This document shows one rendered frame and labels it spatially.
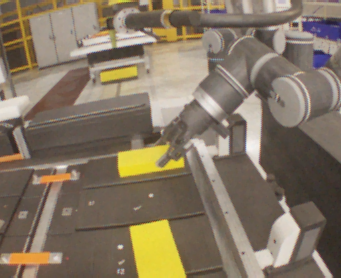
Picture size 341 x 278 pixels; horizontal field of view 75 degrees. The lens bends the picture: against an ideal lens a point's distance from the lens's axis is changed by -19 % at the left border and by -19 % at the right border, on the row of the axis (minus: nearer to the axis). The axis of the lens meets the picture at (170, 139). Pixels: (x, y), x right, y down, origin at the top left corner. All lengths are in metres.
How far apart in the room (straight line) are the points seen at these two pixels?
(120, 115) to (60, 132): 0.21
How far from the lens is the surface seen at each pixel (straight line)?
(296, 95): 0.52
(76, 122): 0.84
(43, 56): 9.91
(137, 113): 0.81
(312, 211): 0.56
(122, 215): 0.57
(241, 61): 0.62
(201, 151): 0.76
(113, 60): 5.21
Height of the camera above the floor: 1.39
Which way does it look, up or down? 28 degrees down
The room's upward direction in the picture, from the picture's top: 7 degrees counter-clockwise
